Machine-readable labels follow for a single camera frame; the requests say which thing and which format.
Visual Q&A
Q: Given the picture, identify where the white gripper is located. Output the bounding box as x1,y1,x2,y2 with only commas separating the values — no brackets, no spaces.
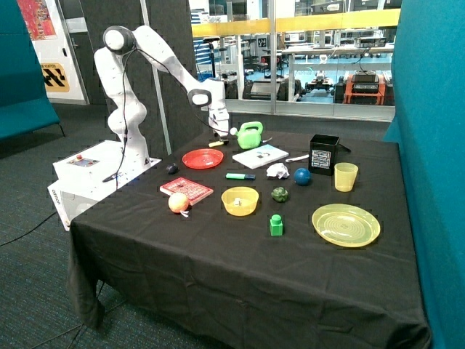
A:
208,108,230,137

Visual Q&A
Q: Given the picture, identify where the yellow highlighter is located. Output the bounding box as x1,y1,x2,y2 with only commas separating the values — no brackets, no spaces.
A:
209,140,225,148

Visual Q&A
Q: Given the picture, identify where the green highlighter blue cap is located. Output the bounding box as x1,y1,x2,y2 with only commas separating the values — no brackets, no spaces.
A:
225,173,256,180

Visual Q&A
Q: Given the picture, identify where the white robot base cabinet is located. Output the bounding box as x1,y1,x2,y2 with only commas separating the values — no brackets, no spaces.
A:
48,140,160,230

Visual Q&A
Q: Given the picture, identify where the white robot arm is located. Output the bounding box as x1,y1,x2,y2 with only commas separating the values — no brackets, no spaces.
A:
94,25,230,170

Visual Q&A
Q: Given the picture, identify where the white thesis book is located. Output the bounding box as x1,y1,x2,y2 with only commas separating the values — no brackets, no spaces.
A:
232,144,288,169

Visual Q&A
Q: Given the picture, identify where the red patterned book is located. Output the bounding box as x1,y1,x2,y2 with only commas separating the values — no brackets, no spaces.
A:
159,177,214,206

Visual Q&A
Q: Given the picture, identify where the green toy watering can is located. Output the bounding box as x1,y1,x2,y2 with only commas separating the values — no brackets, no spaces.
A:
230,121,272,150

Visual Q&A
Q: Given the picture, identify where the red plastic plate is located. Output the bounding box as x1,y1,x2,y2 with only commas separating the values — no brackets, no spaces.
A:
182,148,224,169

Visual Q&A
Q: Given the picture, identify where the dark blue small object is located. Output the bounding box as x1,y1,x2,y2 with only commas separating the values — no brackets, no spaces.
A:
166,163,179,175

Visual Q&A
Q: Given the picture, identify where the black floor stand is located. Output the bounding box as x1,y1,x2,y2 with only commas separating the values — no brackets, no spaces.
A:
203,36,220,79

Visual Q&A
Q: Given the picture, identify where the crumpled white paper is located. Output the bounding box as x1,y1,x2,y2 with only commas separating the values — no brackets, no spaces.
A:
266,163,289,179

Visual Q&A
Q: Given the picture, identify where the white plastic spoon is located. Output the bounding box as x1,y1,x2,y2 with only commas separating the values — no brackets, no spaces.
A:
285,154,309,163

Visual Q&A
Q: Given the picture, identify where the yellow plastic bowl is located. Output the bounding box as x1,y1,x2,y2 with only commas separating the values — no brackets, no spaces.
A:
221,186,259,217

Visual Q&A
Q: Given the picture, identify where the orange ball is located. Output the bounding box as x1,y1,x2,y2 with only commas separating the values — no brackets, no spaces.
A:
168,193,190,214

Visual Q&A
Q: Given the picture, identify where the green toy pepper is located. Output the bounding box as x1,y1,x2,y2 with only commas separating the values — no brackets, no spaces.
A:
271,187,289,203

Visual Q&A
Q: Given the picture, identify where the blue ball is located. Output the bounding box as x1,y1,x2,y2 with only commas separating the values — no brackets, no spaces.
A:
294,167,312,186

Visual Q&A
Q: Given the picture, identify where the black square container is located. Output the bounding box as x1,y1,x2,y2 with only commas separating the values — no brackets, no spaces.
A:
308,135,339,176

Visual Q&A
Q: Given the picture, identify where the green toy block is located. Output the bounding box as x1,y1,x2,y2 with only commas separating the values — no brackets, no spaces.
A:
270,214,283,236

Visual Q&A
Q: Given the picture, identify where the black tablecloth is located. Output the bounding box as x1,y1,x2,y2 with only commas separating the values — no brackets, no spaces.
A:
68,138,432,348

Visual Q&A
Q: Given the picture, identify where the yellow plastic cup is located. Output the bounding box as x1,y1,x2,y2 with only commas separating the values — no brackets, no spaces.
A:
334,162,359,192

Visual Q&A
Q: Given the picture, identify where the yellow plastic plate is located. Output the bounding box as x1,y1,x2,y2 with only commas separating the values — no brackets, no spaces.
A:
312,204,381,248

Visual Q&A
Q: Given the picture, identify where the teal sofa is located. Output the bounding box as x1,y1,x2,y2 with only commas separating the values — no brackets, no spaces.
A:
0,0,60,140

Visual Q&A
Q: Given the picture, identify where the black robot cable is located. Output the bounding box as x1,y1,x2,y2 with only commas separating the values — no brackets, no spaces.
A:
102,45,219,183

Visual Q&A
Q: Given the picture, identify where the teal partition wall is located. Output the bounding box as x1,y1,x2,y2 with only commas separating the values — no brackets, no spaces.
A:
385,1,464,348

